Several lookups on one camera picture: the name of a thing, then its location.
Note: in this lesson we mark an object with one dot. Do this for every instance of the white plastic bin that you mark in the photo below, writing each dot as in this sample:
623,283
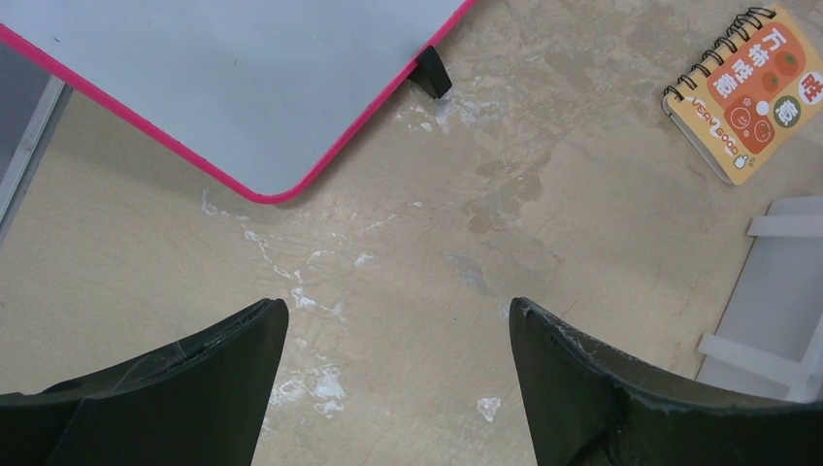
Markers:
769,341

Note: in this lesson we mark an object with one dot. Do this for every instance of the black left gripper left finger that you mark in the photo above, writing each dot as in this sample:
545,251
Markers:
200,400

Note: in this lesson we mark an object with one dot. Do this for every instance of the pink-framed whiteboard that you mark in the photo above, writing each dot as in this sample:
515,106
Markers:
261,95

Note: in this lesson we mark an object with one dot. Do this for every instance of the orange spiral notebook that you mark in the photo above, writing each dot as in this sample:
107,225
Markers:
753,90

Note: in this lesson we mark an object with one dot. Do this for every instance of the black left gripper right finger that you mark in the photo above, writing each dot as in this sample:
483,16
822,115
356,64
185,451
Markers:
589,403

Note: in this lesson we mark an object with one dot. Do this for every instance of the black whiteboard clip lower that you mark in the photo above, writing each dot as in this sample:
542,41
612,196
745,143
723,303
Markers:
430,74

